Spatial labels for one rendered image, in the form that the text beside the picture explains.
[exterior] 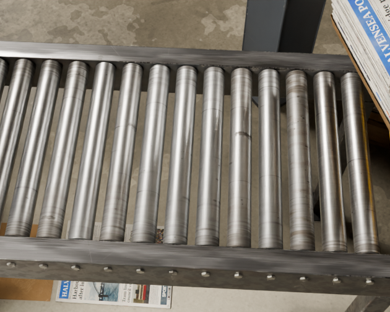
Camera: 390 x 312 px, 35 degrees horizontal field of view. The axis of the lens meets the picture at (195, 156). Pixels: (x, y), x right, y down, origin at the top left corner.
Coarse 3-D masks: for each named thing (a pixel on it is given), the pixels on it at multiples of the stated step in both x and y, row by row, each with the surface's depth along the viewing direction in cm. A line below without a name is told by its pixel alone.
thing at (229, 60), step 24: (0, 48) 147; (24, 48) 147; (48, 48) 147; (72, 48) 147; (96, 48) 147; (120, 48) 147; (144, 48) 147; (168, 48) 147; (192, 48) 147; (120, 72) 149; (144, 72) 148; (312, 72) 145; (336, 72) 145; (312, 96) 153; (336, 96) 153
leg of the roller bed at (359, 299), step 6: (354, 300) 147; (360, 300) 142; (366, 300) 136; (372, 300) 132; (378, 300) 132; (384, 300) 132; (354, 306) 147; (360, 306) 141; (366, 306) 137; (372, 306) 136; (378, 306) 136; (384, 306) 136
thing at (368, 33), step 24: (336, 0) 119; (360, 0) 110; (384, 0) 108; (336, 24) 131; (360, 24) 108; (384, 24) 107; (360, 48) 117; (384, 48) 105; (384, 72) 104; (384, 96) 115
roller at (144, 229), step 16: (160, 64) 145; (160, 80) 143; (160, 96) 141; (160, 112) 139; (144, 128) 137; (160, 128) 137; (144, 144) 135; (160, 144) 135; (144, 160) 132; (160, 160) 134; (144, 176) 130; (160, 176) 132; (144, 192) 128; (144, 208) 127; (144, 224) 125; (144, 240) 123
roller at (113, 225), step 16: (128, 64) 145; (128, 80) 143; (128, 96) 140; (128, 112) 138; (128, 128) 136; (128, 144) 135; (112, 160) 133; (128, 160) 133; (112, 176) 130; (128, 176) 131; (112, 192) 128; (128, 192) 130; (112, 208) 127; (112, 224) 125; (112, 240) 123
